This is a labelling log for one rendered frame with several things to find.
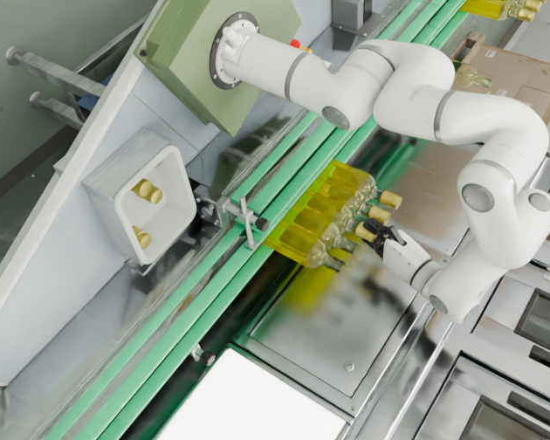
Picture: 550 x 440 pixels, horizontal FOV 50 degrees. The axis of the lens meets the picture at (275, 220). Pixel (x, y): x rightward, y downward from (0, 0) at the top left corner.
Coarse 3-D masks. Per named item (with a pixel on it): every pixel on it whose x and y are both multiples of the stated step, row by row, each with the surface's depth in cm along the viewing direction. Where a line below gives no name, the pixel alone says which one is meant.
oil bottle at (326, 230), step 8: (296, 208) 141; (304, 208) 141; (288, 216) 140; (296, 216) 140; (304, 216) 140; (312, 216) 139; (320, 216) 139; (296, 224) 139; (304, 224) 138; (312, 224) 138; (320, 224) 138; (328, 224) 137; (336, 224) 138; (312, 232) 137; (320, 232) 136; (328, 232) 136; (336, 232) 137; (328, 240) 136; (328, 248) 138
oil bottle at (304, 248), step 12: (276, 228) 138; (288, 228) 138; (264, 240) 140; (276, 240) 137; (288, 240) 136; (300, 240) 135; (312, 240) 135; (288, 252) 137; (300, 252) 134; (312, 252) 133; (324, 252) 134; (312, 264) 135
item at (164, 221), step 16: (160, 160) 112; (176, 160) 117; (144, 176) 122; (160, 176) 126; (176, 176) 122; (128, 192) 120; (176, 192) 127; (128, 208) 122; (144, 208) 126; (160, 208) 131; (176, 208) 131; (192, 208) 129; (128, 224) 113; (144, 224) 129; (160, 224) 129; (176, 224) 129; (160, 240) 126; (144, 256) 121
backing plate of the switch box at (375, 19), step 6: (372, 12) 166; (372, 18) 164; (378, 18) 164; (384, 18) 164; (336, 24) 164; (366, 24) 162; (372, 24) 162; (378, 24) 162; (342, 30) 162; (348, 30) 162; (354, 30) 162; (360, 30) 161; (366, 30) 161; (372, 30) 161; (366, 36) 159
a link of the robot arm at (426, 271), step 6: (426, 264) 127; (432, 264) 127; (420, 270) 127; (426, 270) 126; (432, 270) 126; (438, 270) 126; (420, 276) 127; (426, 276) 126; (414, 282) 128; (420, 282) 127; (426, 282) 126; (414, 288) 129; (420, 288) 127
